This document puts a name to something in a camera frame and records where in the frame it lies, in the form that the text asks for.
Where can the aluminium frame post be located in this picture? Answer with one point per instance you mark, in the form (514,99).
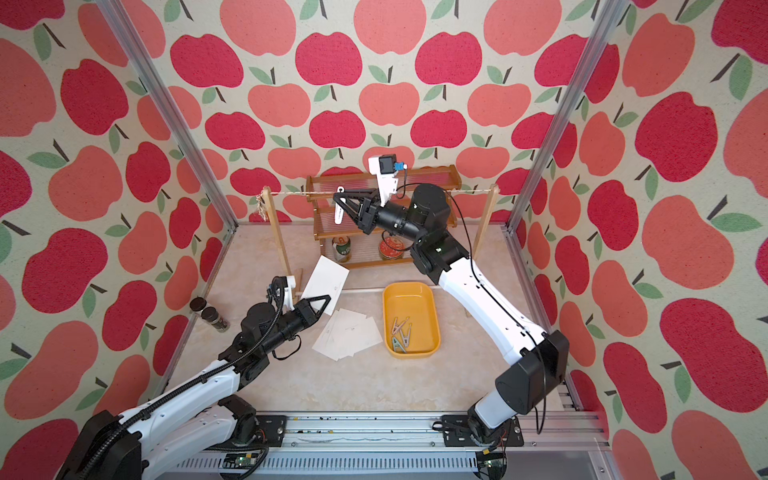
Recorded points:
(128,37)
(604,27)

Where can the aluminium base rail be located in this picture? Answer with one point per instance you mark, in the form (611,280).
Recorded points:
(396,444)

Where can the yellow plastic tray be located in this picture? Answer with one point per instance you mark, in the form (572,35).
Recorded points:
(416,301)

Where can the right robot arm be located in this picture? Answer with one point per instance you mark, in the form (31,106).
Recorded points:
(536,359)

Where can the right aluminium frame post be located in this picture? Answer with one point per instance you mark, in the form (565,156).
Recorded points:
(604,27)

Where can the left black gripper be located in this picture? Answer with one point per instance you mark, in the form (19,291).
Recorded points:
(306,311)

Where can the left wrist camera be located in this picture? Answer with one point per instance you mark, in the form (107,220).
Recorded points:
(280,292)

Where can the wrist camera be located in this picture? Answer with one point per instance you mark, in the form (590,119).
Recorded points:
(280,292)
(386,169)

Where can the white postcard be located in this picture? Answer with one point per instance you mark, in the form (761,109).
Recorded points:
(366,333)
(327,278)
(341,314)
(326,342)

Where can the red lid tin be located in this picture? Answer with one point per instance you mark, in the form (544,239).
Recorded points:
(392,248)

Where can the left aluminium frame post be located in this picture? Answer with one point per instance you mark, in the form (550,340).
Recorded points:
(128,37)

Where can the white clothespin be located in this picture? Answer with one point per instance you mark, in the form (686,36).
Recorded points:
(339,212)

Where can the wooden string stand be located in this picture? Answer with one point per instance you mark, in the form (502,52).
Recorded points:
(266,209)

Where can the green label can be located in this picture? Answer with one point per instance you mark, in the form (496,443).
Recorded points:
(341,248)

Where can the wooden shelf rack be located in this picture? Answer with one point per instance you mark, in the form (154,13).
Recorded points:
(424,215)

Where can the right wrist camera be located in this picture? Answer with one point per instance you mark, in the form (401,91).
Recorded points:
(386,169)

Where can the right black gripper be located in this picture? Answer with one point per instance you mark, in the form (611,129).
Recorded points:
(372,214)

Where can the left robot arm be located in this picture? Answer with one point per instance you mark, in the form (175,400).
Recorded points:
(146,441)

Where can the pink clothespin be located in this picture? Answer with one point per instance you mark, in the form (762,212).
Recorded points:
(397,325)

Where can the grey clothespin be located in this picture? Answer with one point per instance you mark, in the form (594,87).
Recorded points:
(405,334)

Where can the teal clothespin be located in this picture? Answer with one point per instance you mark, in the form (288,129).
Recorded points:
(398,346)

